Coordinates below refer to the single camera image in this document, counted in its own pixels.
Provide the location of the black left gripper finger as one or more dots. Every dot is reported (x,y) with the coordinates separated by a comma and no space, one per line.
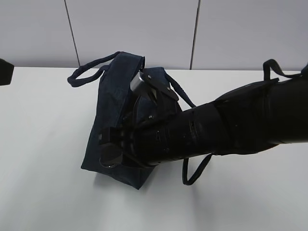
(6,72)

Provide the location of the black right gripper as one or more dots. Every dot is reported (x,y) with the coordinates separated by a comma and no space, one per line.
(197,131)

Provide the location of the dark navy lunch bag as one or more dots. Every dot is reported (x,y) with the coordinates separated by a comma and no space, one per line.
(114,106)

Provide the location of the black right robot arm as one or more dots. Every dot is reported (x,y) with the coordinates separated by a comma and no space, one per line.
(246,120)

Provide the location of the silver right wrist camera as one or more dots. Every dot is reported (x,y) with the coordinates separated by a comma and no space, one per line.
(144,85)

